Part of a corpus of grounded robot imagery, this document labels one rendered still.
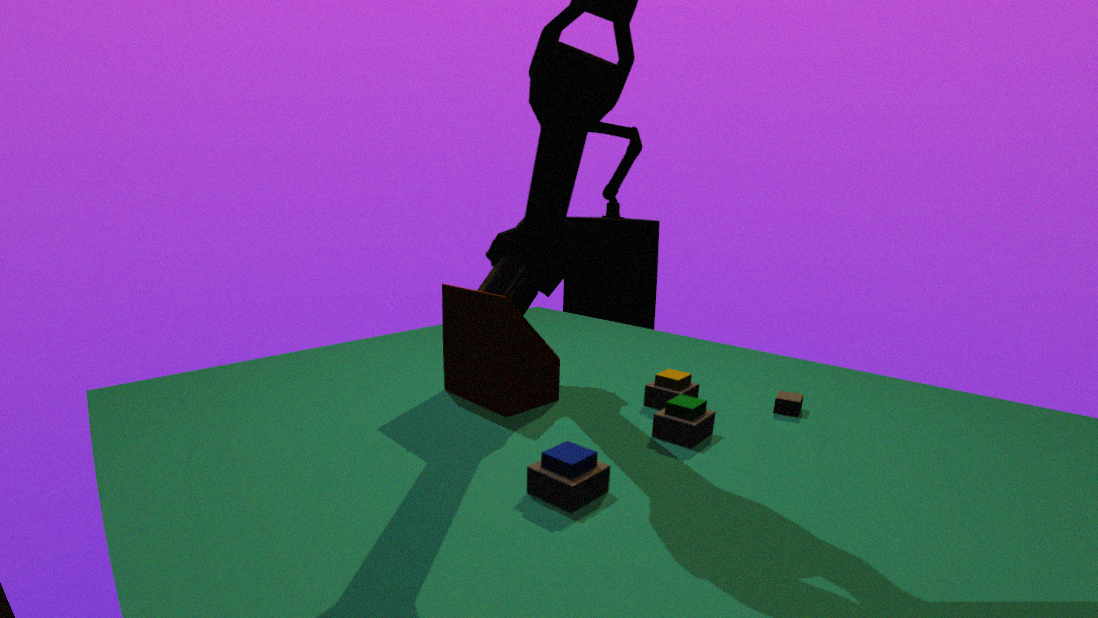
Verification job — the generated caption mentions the blue button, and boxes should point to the blue button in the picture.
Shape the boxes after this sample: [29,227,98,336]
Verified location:
[527,441,610,513]

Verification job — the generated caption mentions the green button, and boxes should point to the green button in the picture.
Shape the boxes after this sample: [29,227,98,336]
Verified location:
[652,394,716,449]

